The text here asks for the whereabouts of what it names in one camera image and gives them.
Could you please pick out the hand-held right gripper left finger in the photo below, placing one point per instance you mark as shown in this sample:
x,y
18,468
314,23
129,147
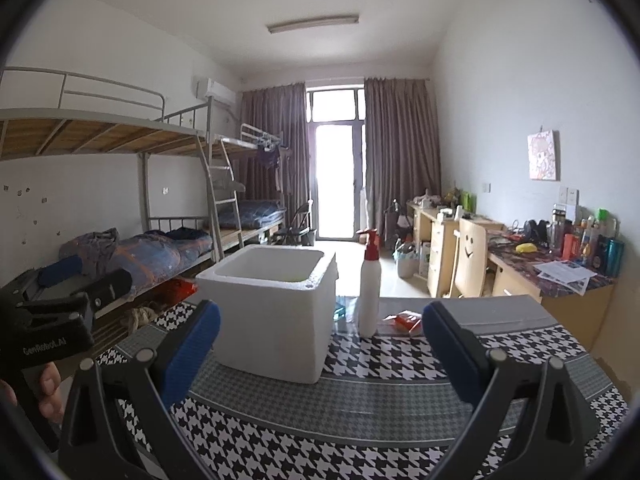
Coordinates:
x,y
192,352

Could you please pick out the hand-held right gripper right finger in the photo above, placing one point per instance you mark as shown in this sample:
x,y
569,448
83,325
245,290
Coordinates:
x,y
452,355

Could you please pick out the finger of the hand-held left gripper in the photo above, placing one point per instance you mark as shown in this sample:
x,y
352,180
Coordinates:
x,y
60,271
112,287

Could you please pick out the white foam box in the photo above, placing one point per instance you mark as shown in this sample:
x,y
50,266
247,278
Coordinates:
x,y
270,330

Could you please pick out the person's left hand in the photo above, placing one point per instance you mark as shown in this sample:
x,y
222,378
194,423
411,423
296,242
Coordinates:
x,y
51,392

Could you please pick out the beige cloth under bed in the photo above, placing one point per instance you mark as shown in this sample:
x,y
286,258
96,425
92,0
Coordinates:
x,y
142,316

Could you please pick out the blue orange quilt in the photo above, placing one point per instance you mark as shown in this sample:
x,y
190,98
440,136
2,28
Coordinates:
x,y
150,255

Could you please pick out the red snack packet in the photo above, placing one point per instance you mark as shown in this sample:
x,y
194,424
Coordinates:
x,y
406,322

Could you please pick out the red bag under bed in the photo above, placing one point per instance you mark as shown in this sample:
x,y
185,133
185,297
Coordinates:
x,y
184,290

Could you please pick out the wooden chair with smiley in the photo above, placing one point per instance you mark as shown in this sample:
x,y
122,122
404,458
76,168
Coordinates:
x,y
470,260

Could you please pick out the white pump bottle red cap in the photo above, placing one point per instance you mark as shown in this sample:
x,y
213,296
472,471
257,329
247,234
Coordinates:
x,y
370,300

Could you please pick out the wooden desk with drawers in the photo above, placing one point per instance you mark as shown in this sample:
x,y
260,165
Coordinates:
x,y
440,255

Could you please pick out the white bag of clutter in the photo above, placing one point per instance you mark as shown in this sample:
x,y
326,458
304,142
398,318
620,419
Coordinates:
x,y
405,260

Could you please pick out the clear plastic packet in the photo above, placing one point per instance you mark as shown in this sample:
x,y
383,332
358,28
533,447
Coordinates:
x,y
346,310

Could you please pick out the wooden desk with patterned top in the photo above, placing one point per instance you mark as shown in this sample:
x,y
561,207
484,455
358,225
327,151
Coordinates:
x,y
565,310

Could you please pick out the yellow object on desk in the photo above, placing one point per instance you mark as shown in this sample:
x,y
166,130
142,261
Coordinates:
x,y
526,248

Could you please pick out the houndstooth tablecloth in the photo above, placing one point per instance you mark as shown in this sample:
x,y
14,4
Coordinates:
x,y
350,435

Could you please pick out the printed papers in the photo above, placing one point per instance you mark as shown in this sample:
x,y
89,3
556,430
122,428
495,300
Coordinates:
x,y
565,275

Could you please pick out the metal bunk ladder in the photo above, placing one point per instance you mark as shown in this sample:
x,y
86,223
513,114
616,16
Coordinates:
x,y
225,205

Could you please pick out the large metal bunk bed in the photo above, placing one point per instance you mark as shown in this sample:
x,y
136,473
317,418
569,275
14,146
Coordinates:
x,y
100,135

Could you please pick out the blue folded bedding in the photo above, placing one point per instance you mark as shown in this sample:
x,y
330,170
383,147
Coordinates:
x,y
255,215

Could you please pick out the green box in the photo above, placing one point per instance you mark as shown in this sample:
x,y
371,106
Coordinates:
x,y
466,201

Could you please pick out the black folding chair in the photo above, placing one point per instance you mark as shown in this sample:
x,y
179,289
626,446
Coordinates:
x,y
295,227

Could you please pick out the cluster of toiletry bottles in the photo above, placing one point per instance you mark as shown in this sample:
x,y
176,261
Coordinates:
x,y
595,247

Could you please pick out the brown curtain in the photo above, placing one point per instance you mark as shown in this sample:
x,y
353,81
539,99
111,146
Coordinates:
x,y
402,160
275,120

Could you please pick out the small metal bunk bed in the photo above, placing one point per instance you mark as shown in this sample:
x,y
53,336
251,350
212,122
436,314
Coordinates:
x,y
250,140

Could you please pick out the dark hanging clothes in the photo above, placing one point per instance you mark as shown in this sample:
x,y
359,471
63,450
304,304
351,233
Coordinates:
x,y
270,160

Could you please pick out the glass balcony door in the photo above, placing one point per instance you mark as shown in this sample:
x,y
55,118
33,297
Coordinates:
x,y
337,175

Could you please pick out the white air conditioner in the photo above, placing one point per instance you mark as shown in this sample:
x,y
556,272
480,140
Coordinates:
x,y
215,91

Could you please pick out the ceiling tube light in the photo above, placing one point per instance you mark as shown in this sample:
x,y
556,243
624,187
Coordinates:
x,y
312,23

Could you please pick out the white wall sockets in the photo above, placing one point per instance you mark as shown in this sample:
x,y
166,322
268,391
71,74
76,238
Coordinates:
x,y
569,196

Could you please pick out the wall poster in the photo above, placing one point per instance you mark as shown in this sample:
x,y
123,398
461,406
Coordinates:
x,y
543,155

